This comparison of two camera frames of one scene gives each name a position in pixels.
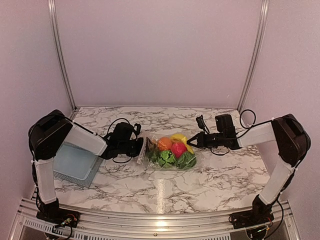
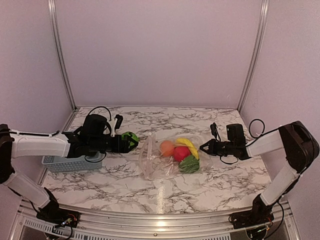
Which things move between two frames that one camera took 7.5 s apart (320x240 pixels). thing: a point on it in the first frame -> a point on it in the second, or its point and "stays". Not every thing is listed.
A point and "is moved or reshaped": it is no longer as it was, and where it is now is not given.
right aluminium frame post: [264, 14] stays
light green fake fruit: [166, 158] is moved or reshaped
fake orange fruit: [165, 143] stays
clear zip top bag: [169, 151] -> [153, 164]
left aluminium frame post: [59, 50] stays
